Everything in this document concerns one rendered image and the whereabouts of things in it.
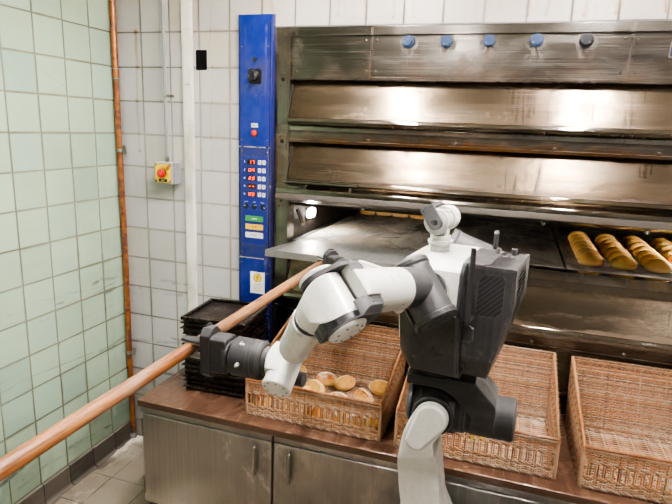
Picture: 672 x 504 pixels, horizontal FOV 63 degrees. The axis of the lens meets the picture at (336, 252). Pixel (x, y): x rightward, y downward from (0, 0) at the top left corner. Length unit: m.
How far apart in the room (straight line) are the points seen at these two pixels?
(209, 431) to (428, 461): 1.05
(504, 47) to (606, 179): 0.63
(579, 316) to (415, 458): 1.07
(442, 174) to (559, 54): 0.60
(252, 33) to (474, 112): 0.99
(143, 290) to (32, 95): 1.06
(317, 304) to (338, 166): 1.45
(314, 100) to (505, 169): 0.84
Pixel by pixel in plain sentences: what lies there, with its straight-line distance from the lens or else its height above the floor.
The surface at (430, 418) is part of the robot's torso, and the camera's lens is 1.49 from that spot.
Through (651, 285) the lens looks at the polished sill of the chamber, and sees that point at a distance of 2.38.
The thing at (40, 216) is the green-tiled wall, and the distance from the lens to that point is 2.59.
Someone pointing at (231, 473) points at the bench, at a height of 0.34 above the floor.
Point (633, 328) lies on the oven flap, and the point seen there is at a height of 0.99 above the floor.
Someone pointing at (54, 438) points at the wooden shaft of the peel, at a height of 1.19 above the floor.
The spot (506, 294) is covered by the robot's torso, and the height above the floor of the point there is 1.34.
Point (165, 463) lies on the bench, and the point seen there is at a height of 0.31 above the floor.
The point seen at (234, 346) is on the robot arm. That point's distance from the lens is 1.24.
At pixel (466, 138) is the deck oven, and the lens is 2.27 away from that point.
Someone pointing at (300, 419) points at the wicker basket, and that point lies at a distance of 2.19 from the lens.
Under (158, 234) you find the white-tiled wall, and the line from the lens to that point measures 2.85.
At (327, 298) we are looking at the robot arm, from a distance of 0.98.
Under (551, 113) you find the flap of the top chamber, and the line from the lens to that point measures 2.26.
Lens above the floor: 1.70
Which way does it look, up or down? 13 degrees down
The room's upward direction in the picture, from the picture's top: 2 degrees clockwise
